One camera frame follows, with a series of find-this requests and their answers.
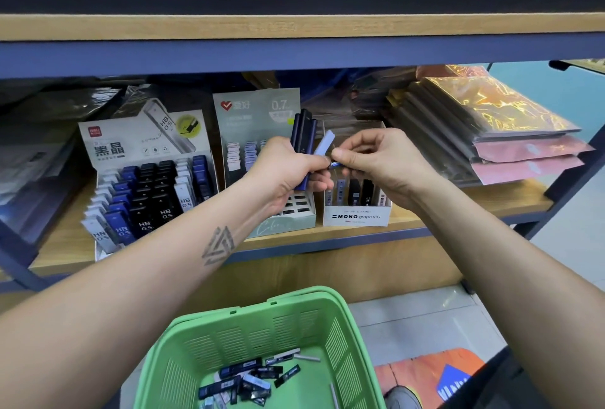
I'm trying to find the person's right hand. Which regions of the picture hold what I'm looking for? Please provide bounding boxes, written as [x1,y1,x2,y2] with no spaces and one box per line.
[331,127,446,213]

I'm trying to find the person's left hand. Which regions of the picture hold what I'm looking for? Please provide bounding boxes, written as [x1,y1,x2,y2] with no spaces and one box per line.
[244,136,334,219]

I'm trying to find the clear plastic display box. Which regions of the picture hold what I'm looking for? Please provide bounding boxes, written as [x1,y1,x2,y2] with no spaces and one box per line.
[321,121,393,228]

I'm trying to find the pale green display box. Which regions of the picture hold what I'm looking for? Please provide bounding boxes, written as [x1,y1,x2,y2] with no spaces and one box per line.
[212,87,318,240]

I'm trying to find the white display box red label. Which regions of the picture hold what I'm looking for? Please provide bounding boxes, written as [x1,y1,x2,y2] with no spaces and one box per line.
[78,98,221,262]

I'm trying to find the green plastic basket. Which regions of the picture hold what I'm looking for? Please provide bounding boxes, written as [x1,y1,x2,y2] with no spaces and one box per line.
[133,286,376,409]

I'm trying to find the pile of lead cases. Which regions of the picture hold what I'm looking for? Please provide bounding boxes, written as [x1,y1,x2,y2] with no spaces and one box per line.
[197,347,343,409]

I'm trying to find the person's left forearm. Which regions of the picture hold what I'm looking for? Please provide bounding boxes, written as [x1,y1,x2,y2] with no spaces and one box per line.
[0,187,275,409]

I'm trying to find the person's right forearm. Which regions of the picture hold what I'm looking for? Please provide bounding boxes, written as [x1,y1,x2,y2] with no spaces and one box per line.
[411,177,605,409]

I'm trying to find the dark plastic-wrapped packs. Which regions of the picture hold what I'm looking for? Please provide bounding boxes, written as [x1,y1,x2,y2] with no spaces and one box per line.
[312,64,597,188]

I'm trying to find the colourful printed mat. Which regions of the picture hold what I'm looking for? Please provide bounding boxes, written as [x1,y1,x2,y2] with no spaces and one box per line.
[373,347,488,409]

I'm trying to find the grey sneaker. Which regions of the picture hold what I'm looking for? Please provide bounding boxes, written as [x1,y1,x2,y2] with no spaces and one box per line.
[386,385,424,409]

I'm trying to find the stack of wrapped paper packs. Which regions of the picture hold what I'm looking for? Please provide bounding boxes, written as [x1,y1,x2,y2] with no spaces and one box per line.
[0,83,124,245]

